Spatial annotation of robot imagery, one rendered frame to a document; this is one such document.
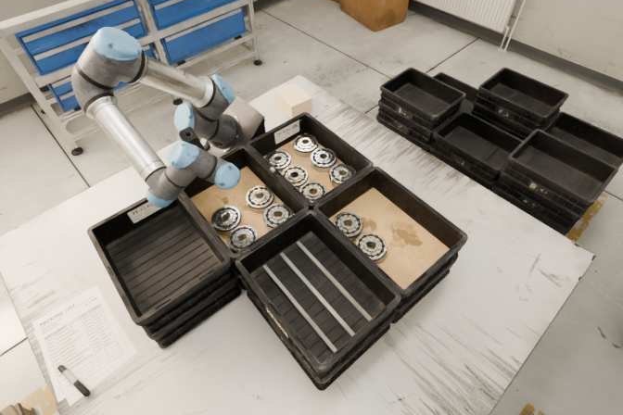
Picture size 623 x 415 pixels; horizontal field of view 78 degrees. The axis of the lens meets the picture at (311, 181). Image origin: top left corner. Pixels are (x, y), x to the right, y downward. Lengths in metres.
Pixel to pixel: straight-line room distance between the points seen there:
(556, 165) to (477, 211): 0.76
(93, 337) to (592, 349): 2.14
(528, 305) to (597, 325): 1.00
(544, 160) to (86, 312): 2.13
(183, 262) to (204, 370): 0.33
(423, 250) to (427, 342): 0.28
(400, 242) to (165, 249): 0.78
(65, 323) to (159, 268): 0.37
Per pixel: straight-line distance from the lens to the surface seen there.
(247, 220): 1.37
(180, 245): 1.37
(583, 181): 2.29
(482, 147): 2.41
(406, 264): 1.28
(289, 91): 1.98
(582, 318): 2.45
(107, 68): 1.25
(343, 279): 1.23
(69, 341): 1.52
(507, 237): 1.61
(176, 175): 1.11
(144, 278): 1.35
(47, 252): 1.75
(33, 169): 3.32
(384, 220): 1.36
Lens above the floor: 1.93
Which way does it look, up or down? 49 degrees down
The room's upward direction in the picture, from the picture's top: 2 degrees counter-clockwise
